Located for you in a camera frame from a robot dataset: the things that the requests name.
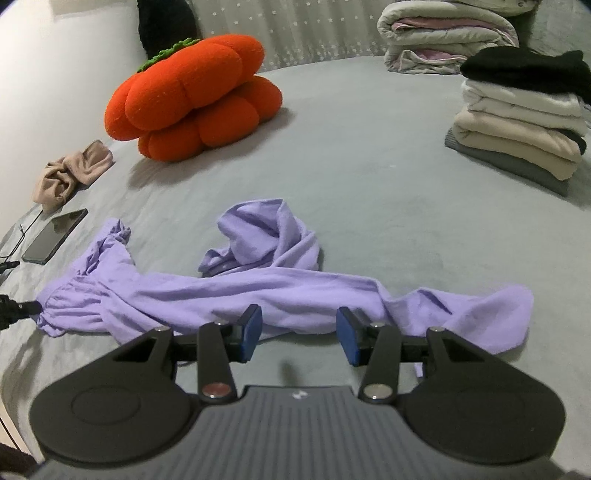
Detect folded beige garment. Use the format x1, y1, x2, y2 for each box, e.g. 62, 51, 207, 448
452, 111, 583, 182

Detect folded white garment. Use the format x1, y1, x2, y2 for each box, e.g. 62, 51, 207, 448
462, 79, 588, 134

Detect orange pumpkin plush cushion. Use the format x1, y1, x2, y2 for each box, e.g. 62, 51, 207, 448
105, 34, 283, 162

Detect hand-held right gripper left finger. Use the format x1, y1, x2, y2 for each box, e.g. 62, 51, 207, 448
108, 304, 263, 404

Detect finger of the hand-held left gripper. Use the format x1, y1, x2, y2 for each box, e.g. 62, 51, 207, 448
0, 295, 42, 330

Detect purple pants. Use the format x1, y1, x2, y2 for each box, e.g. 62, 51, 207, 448
36, 198, 535, 377

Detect black phone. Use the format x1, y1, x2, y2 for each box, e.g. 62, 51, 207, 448
21, 209, 88, 265

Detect folded grey pink quilt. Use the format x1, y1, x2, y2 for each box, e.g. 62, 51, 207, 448
378, 0, 520, 75

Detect hanging black garment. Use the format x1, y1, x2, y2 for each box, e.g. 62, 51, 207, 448
137, 0, 201, 54

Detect crumpled beige garment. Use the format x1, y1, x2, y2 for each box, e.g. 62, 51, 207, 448
31, 140, 115, 215

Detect black charger cable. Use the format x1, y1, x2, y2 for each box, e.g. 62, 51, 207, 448
0, 216, 49, 278

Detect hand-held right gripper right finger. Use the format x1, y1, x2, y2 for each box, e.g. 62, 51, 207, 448
336, 307, 490, 404

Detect pink grey pillow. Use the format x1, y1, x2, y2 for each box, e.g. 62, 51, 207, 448
480, 0, 542, 18

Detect star print curtain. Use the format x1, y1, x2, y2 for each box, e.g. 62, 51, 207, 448
187, 0, 393, 75

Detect folded grey garment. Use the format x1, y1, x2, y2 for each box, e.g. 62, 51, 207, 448
444, 129, 571, 197

